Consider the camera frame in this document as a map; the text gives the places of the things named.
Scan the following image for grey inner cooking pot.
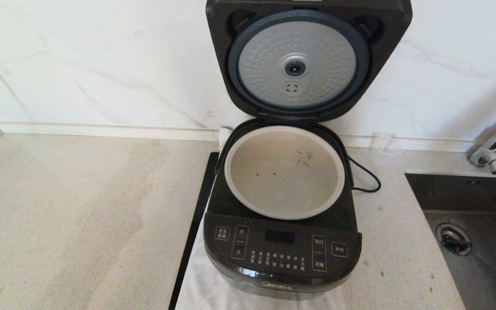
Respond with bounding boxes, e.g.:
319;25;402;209
224;125;346;220

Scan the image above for black rice cooker base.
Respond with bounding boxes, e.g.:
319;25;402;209
203;118;363;300

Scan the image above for black flat strip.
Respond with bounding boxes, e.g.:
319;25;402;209
169;152;221;310

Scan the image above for white cloth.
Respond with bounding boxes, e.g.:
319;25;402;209
175;127;347;310

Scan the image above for round sink drain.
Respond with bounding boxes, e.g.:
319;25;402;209
435;223;473;257

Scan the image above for steel sink basin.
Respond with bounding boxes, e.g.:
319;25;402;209
404;173;496;310

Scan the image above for chrome faucet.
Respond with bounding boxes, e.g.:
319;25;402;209
466;113;496;176

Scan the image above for black power cord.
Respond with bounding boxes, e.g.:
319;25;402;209
350;157;381;193

